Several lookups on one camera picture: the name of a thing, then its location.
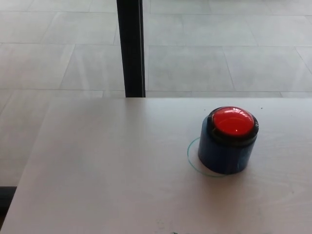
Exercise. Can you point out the red dome button blue base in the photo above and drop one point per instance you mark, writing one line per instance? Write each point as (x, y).
(225, 148)

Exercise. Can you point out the black vertical post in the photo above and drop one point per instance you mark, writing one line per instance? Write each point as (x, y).
(131, 48)

